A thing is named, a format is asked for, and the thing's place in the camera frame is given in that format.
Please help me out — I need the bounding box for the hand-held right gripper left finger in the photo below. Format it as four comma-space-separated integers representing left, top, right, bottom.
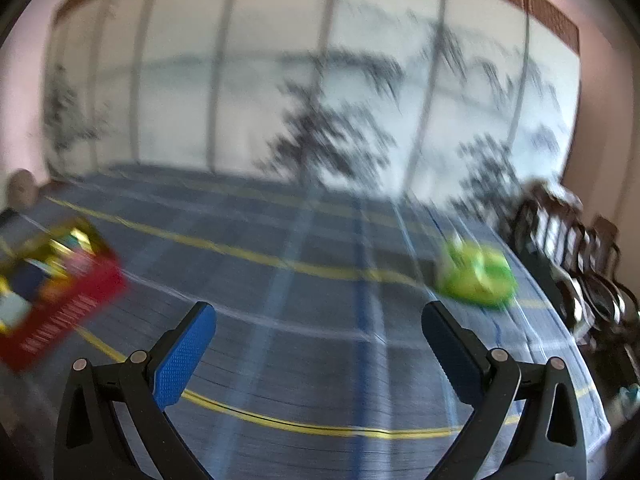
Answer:
52, 301, 217, 480

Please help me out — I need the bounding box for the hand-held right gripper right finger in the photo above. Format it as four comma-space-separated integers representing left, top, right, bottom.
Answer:
421, 301, 588, 480

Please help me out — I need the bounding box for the red tin box gold inside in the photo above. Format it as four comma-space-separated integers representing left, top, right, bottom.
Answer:
0, 217, 127, 375

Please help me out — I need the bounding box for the grey and navy box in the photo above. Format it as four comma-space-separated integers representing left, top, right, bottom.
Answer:
0, 262, 51, 336

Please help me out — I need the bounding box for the green tissue pack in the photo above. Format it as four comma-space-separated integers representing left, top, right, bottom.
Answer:
434, 240, 518, 310

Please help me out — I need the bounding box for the dark wooden chair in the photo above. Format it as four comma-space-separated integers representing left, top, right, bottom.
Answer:
560, 215, 623, 346
580, 280, 640, 411
505, 180, 586, 281

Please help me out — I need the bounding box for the painted folding screen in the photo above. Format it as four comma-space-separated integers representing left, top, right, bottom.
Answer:
42, 0, 583, 221

